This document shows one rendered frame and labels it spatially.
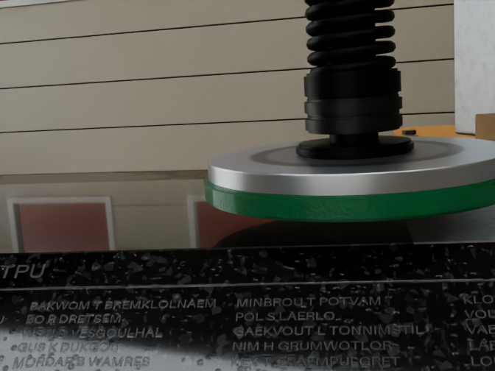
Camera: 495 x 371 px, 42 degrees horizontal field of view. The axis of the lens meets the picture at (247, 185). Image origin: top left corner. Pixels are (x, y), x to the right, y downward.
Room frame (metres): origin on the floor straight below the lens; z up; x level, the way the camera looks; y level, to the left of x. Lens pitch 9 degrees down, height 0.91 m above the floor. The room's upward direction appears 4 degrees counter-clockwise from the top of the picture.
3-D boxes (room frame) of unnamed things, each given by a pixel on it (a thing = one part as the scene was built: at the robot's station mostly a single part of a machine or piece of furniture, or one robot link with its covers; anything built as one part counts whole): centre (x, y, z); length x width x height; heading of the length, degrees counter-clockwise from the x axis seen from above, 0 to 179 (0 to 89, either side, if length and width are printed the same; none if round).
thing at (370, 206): (0.46, -0.08, 0.84); 0.22 x 0.22 x 0.04
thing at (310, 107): (0.46, -0.08, 0.89); 0.07 x 0.07 x 0.01
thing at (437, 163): (0.46, -0.08, 0.85); 0.21 x 0.21 x 0.01
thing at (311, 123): (0.46, -0.08, 0.87); 0.07 x 0.07 x 0.01
